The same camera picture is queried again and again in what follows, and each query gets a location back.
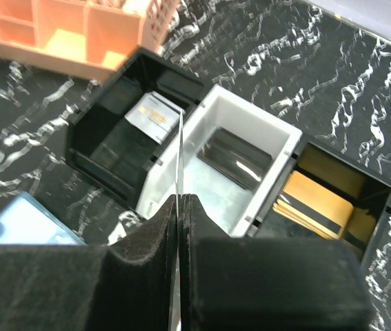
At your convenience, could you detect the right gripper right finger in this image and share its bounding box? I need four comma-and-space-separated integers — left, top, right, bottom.
178, 194, 372, 330

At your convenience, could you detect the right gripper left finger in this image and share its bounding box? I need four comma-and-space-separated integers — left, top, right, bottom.
0, 197, 177, 330

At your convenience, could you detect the blue leather card holder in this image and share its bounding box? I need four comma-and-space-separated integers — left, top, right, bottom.
0, 192, 85, 245

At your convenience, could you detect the black credit card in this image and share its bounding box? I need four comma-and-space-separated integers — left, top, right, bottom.
197, 128, 273, 191
170, 111, 184, 330

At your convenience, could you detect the silver card in tray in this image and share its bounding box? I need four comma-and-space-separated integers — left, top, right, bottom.
125, 92, 186, 144

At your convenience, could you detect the gold box in tray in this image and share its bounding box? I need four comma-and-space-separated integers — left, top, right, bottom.
273, 171, 354, 239

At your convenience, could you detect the black tray right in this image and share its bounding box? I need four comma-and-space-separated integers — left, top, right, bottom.
248, 136, 391, 271

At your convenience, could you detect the black tray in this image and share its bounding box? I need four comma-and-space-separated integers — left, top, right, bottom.
248, 136, 391, 271
65, 47, 213, 210

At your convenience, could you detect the white plastic bin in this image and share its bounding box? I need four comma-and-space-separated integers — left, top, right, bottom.
137, 85, 302, 237

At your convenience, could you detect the black tray left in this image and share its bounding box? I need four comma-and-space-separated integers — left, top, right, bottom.
65, 47, 213, 210

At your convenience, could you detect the orange plastic file organizer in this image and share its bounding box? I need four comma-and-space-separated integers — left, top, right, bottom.
0, 0, 180, 81

